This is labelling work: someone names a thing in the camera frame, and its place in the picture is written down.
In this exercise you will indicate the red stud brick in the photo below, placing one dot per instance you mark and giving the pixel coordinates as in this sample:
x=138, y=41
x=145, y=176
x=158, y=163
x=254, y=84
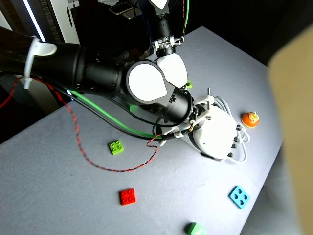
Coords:
x=127, y=197

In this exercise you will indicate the white cabinet panel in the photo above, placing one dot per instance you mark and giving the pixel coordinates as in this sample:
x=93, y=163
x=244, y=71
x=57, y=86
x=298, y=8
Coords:
x=66, y=22

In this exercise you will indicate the smartphone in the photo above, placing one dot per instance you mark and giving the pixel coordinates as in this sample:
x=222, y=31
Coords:
x=119, y=8

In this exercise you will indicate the grey flat device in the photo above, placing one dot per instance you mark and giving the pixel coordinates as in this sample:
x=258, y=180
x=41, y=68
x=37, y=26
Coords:
x=132, y=14

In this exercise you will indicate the grey table cloth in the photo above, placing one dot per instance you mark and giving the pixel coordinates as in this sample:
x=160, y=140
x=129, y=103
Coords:
x=61, y=195

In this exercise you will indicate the white frame post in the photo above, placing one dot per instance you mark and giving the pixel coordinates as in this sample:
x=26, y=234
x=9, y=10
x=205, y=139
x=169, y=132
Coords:
x=41, y=98

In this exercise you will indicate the beige cardboard panel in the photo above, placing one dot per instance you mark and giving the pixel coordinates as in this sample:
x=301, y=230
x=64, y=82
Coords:
x=293, y=122

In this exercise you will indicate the white LED light strip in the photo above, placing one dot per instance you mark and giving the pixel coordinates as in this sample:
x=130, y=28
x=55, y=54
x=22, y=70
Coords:
x=34, y=22

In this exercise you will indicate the orange toy fruit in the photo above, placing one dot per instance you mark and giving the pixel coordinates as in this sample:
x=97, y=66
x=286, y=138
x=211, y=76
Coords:
x=248, y=122

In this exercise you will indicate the green cube with letter Y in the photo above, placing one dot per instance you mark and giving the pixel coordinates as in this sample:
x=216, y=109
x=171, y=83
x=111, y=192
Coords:
x=194, y=228

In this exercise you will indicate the blue four-hole block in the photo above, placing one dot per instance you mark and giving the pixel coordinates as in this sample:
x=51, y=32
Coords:
x=240, y=196

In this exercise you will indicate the lime green stud brick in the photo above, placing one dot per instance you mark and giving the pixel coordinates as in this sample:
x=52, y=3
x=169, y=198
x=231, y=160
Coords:
x=117, y=147
x=189, y=85

